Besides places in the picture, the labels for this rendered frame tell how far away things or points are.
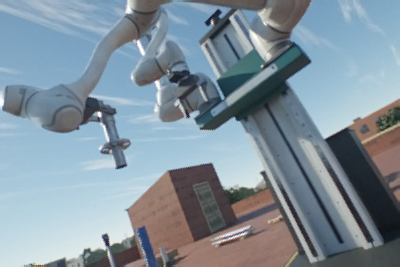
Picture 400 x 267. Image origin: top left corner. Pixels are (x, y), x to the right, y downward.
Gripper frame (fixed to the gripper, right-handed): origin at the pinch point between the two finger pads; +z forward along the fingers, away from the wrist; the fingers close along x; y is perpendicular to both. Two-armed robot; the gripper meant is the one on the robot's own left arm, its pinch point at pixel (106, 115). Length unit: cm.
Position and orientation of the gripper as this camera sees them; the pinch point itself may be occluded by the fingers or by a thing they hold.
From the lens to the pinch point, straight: 105.1
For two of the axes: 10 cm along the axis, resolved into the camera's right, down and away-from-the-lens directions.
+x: 7.6, -5.0, -4.2
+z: 5.4, 1.0, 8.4
